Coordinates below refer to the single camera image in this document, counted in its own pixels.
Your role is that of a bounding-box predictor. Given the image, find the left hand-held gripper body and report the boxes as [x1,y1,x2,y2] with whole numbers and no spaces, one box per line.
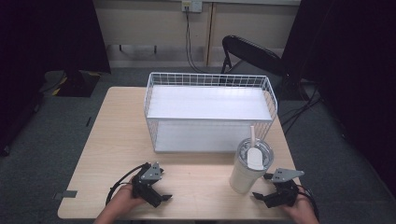
[131,161,165,209]

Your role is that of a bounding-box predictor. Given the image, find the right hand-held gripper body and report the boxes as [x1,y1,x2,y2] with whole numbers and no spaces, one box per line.
[264,167,305,209]

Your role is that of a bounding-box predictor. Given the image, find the white tumbler cup with straw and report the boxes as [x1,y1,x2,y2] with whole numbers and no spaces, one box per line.
[229,125,276,195]

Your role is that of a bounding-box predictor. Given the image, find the white wire shelf rack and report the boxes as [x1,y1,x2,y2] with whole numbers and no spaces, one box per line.
[143,72,278,154]

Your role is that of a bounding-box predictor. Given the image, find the person's right hand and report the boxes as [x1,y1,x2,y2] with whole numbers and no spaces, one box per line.
[281,193,318,224]

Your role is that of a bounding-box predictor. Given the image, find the person's left hand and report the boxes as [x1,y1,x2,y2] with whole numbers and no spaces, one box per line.
[106,183,146,216]

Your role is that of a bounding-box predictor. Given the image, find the grey floor tape strip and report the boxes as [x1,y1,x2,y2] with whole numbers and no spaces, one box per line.
[52,189,78,201]

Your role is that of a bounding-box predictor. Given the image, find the stand base with yellow stripes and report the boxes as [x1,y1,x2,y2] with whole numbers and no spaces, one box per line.
[39,69,103,98]

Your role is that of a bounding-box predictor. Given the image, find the black folding chair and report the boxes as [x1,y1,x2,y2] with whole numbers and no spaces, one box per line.
[220,35,288,79]

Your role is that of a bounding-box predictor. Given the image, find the black curtain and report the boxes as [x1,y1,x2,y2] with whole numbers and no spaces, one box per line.
[0,0,112,157]
[280,0,396,190]

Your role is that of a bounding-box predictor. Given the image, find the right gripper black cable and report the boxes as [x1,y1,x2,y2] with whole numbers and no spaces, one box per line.
[296,184,320,222]

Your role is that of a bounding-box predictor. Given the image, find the black floor cables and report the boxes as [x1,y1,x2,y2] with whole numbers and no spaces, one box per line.
[279,83,325,135]

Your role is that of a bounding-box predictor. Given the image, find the black wall outlet cable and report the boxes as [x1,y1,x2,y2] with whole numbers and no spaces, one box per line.
[184,7,213,75]

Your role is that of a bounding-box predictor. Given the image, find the white wall power outlet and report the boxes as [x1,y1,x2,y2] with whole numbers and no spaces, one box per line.
[181,0,204,14]

